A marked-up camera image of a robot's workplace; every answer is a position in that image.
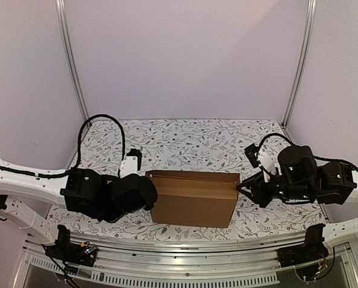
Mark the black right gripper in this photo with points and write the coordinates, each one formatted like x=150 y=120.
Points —
x=257 y=188

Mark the brown cardboard box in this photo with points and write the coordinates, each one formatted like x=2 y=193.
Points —
x=195 y=199

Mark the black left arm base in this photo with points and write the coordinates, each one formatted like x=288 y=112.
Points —
x=66 y=251

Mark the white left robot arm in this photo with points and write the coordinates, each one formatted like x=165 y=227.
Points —
x=100 y=197

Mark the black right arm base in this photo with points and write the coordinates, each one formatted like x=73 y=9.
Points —
x=305 y=253

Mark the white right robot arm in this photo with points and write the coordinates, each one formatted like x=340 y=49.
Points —
x=299 y=180

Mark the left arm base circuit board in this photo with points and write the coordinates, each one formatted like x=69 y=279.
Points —
x=87 y=248

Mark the floral patterned table mat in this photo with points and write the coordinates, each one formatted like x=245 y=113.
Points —
x=211 y=145

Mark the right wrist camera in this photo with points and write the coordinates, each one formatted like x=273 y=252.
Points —
x=259 y=158

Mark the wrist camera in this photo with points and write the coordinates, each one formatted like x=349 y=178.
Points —
x=259 y=158
x=131 y=163

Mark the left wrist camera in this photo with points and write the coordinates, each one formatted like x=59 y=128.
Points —
x=131 y=163

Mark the aluminium front table rail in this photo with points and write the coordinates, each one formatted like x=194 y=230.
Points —
x=234 y=263

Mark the right aluminium corner post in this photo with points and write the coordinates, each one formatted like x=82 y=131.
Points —
x=301 y=63

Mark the aluminium corner post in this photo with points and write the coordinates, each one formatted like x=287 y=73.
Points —
x=301 y=63
x=71 y=63

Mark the left aluminium corner post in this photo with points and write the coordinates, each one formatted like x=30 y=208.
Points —
x=71 y=63

